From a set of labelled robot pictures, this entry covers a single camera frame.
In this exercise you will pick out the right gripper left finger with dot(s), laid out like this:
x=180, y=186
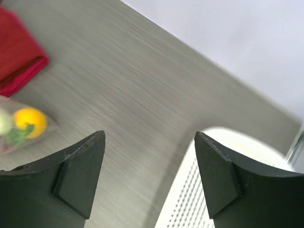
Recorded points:
x=56, y=191

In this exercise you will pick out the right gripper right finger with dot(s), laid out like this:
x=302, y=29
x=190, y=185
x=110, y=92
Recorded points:
x=241, y=192

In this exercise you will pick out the white toy radish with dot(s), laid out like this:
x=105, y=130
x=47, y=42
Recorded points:
x=10, y=134

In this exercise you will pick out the clear zip top bag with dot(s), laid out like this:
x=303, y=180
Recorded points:
x=11, y=107

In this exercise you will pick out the yellow toy lemon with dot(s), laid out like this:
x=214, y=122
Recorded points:
x=33, y=116

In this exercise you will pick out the white plastic basket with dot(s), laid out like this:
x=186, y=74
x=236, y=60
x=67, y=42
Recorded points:
x=185, y=205

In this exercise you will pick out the red folded cloth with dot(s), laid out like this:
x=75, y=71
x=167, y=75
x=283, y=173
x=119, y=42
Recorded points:
x=21, y=57

